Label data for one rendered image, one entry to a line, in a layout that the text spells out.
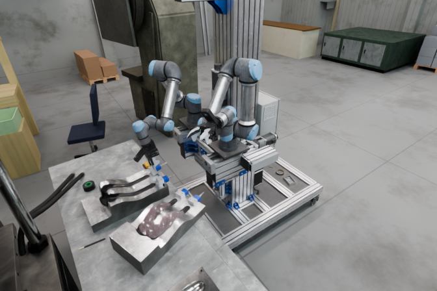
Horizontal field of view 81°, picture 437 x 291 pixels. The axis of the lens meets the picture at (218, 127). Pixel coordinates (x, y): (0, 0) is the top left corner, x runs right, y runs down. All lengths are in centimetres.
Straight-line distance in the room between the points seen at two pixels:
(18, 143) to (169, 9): 243
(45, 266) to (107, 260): 32
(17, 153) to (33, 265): 229
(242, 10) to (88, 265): 171
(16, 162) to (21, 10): 462
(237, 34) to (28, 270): 178
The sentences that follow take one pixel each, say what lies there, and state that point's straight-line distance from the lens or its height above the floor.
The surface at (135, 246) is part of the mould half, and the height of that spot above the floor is 91.
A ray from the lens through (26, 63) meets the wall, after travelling 804.
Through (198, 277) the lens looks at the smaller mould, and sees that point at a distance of 139.
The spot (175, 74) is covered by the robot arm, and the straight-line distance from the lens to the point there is 179.
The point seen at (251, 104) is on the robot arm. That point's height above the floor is 141.
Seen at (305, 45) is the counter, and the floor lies 39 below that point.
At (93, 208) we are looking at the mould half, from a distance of 186.
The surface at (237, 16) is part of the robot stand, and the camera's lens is 179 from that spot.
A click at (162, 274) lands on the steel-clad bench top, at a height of 80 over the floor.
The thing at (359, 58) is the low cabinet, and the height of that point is 26.
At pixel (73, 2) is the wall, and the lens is 791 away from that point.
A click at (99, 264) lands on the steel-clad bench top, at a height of 80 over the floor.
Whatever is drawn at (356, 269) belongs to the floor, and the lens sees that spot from 266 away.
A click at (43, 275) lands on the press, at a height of 79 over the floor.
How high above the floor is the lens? 207
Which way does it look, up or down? 29 degrees down
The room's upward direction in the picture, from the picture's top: 1 degrees counter-clockwise
